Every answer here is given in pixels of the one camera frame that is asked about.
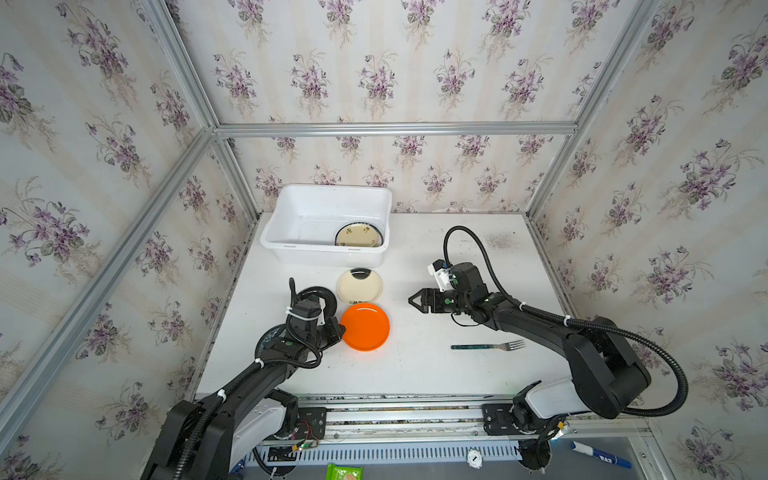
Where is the orange plate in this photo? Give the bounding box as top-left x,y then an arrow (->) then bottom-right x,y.
341,303 -> 391,352

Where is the cream plate with small motifs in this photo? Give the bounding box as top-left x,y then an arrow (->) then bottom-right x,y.
334,222 -> 384,248

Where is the teal patterned plate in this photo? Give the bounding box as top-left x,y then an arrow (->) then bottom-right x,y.
254,324 -> 285,358

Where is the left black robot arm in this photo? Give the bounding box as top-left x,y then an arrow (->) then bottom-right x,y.
141,288 -> 345,479

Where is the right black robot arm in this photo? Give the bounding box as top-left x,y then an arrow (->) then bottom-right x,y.
408,262 -> 651,434

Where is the white plastic bin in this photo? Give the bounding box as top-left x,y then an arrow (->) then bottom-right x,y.
260,184 -> 393,268

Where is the black round plate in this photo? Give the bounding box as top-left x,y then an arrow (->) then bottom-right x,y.
296,286 -> 338,325

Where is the cream plate with black patch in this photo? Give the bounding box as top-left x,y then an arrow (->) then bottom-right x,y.
336,268 -> 383,305

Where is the green snack packet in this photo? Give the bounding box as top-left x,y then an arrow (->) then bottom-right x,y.
325,463 -> 364,480

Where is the small round gauge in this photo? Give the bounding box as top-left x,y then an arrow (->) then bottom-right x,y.
466,448 -> 483,470

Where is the blue white marker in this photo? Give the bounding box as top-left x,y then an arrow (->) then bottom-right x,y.
570,441 -> 632,469

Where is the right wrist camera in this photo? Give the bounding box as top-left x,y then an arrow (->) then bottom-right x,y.
428,259 -> 457,293

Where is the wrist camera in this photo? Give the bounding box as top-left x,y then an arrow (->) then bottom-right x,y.
428,259 -> 457,293
288,298 -> 323,322

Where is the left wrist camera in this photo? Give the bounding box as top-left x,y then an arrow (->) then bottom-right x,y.
288,298 -> 323,322

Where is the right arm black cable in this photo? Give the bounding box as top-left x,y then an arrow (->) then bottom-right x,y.
443,225 -> 689,418

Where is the fork with green handle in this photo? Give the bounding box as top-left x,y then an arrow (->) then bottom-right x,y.
450,339 -> 525,351

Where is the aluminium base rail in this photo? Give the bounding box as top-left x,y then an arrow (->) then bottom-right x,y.
231,399 -> 650,474

